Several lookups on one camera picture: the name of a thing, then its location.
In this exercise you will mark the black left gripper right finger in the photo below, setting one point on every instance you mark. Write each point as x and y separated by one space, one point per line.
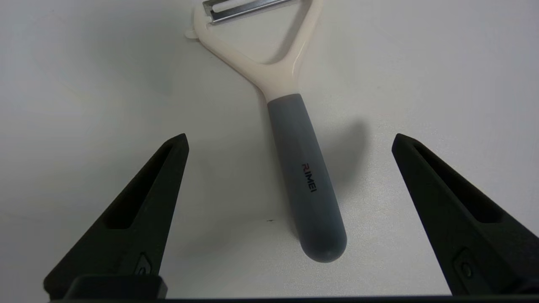
446 210

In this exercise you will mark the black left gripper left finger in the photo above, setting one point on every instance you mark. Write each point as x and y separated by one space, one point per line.
147 235

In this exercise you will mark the grey and cream peeler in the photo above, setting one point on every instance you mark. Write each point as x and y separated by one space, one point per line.
305 181

